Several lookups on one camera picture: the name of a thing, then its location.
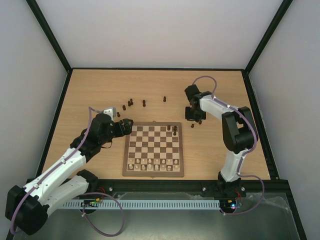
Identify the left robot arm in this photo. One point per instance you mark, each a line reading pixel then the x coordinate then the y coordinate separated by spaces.
pixel 29 207

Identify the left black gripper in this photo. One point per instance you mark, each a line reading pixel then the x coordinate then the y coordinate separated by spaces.
pixel 128 129

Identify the grey slotted cable duct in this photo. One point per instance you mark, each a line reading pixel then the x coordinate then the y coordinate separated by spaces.
pixel 77 204

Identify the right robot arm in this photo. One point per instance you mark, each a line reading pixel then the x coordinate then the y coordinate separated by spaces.
pixel 239 133

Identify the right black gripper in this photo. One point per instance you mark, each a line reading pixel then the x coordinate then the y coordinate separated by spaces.
pixel 195 115

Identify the wooden chess board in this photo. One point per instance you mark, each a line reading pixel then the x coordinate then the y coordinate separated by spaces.
pixel 152 140

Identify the light chess pieces row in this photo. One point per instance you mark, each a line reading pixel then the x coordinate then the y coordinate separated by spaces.
pixel 153 165

